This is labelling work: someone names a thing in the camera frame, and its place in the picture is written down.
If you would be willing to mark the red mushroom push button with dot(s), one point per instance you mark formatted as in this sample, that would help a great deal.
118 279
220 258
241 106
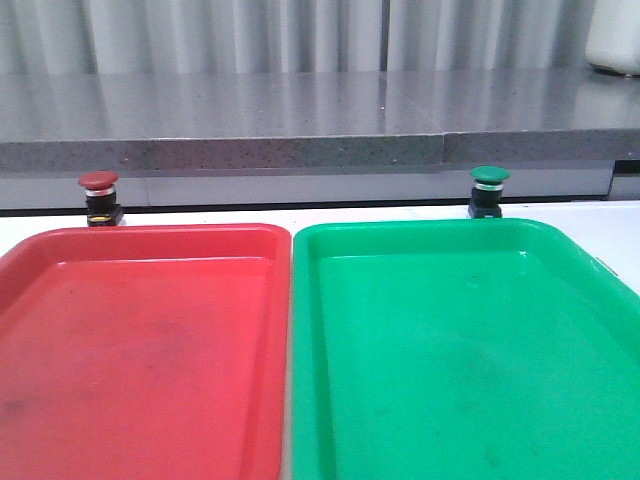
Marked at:
103 208

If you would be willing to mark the green plastic tray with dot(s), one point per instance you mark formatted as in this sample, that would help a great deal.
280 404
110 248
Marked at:
460 349

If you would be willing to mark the green mushroom push button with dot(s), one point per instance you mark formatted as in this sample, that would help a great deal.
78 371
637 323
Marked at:
487 191

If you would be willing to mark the grey speckled stone counter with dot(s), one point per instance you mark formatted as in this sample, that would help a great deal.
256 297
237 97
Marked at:
236 140

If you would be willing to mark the red plastic tray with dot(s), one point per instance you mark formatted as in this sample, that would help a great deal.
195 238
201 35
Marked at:
145 353

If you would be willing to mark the grey pleated curtain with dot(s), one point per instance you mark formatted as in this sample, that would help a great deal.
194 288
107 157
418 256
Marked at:
181 37

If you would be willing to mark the white appliance on counter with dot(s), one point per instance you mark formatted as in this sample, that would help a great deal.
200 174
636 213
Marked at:
613 37

